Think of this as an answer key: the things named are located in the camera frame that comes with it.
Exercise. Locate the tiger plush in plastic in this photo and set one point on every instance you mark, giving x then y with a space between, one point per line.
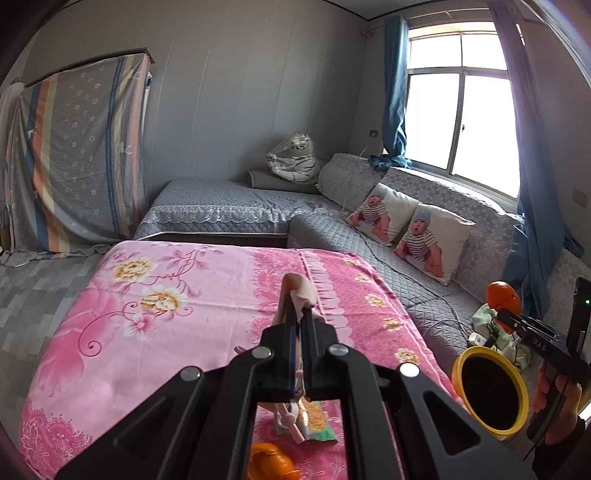
295 157

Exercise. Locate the blue curtain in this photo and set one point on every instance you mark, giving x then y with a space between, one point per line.
531 184
395 92

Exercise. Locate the window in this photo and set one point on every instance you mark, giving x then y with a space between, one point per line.
480 129

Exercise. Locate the grey bolster pillow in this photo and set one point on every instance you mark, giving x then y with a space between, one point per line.
258 181

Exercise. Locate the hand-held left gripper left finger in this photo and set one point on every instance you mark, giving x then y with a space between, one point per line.
292 350

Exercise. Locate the pink bag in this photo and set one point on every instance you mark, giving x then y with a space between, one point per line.
300 290

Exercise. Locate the grey quilted sofa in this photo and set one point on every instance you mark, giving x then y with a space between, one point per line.
207 198

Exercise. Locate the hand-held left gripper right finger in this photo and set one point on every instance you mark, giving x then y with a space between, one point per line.
310 355

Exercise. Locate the green snack packet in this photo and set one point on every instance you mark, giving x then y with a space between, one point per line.
318 420

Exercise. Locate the pink floral blanket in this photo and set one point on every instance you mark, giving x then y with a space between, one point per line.
138 323

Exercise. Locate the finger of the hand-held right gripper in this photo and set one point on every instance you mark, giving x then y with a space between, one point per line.
510 319
545 326

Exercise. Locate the pale green plastic bag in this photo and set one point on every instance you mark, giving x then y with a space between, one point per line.
482 318

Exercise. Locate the striped floral sheet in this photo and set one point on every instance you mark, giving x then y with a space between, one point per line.
78 161

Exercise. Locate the person's right forearm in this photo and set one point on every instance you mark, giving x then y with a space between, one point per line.
572 457

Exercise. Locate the orange peel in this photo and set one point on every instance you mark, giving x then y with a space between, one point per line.
503 295
268 461

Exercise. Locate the person's right hand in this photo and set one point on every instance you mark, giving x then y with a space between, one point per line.
570 406

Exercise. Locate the yellow trash bin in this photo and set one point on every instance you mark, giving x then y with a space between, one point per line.
461 364

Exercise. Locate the white power adapter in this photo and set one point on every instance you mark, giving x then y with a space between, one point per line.
480 340

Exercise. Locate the baby print pillow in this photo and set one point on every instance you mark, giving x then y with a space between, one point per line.
383 212
429 244

